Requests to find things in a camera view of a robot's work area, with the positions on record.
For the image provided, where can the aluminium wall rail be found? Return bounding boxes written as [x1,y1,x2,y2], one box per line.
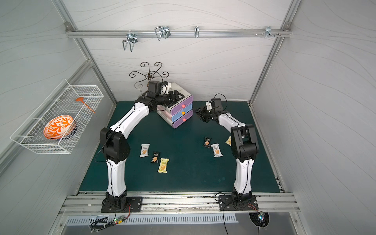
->
[66,28,292,39]

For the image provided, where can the blue drawer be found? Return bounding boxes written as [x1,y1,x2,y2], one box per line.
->
[171,103,193,122]

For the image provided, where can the orange patterned plate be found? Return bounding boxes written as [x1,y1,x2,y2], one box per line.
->
[43,115,76,140]

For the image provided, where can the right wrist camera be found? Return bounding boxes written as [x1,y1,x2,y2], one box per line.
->
[206,98,224,113]

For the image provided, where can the double metal hook left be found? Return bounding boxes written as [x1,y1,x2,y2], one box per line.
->
[122,30,138,52]

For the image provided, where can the double metal hook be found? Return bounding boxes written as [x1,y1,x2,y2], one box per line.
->
[154,26,171,41]
[122,30,138,52]

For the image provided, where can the purple bottom drawer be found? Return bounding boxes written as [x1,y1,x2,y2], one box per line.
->
[172,110,193,129]

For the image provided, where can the double metal hook middle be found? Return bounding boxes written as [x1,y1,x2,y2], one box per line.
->
[154,26,171,41]

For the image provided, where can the metal mug tree stand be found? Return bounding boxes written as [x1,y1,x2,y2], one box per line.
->
[128,61,169,90]

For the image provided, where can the metal hook right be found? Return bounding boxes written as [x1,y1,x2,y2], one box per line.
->
[255,26,281,38]

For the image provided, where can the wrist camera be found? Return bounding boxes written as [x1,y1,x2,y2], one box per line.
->
[206,98,224,113]
[147,81,171,95]

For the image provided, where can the purple drawer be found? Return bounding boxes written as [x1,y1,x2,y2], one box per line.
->
[170,96,193,116]
[172,110,193,129]

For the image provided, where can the orange spatula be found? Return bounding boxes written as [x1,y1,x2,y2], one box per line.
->
[75,97,95,113]

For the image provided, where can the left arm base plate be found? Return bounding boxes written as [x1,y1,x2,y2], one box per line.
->
[100,196,143,213]

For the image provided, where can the purple top drawer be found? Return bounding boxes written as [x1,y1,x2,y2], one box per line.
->
[170,96,193,116]

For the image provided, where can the yellow cookie packet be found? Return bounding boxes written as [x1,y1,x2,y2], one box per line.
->
[158,158,169,173]
[225,136,232,146]

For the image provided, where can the white drawer cabinet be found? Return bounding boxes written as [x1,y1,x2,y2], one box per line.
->
[157,83,193,129]

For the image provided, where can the black drycake packet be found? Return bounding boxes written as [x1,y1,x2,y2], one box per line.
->
[203,137,212,148]
[151,151,161,163]

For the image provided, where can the single metal hook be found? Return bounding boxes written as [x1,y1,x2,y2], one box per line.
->
[194,26,200,38]

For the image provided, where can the white wire basket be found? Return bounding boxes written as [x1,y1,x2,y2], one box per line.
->
[10,80,104,154]

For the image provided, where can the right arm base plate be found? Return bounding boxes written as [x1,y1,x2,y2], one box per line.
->
[216,195,259,212]

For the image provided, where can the white cookie packet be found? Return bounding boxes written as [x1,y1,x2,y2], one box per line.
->
[140,144,150,158]
[211,144,223,158]

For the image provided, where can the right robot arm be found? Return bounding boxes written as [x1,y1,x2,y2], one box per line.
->
[194,106,259,203]

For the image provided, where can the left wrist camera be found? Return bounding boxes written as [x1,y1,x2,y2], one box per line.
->
[147,81,171,95]

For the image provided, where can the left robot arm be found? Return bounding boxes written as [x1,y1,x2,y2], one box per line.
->
[100,90,185,207]

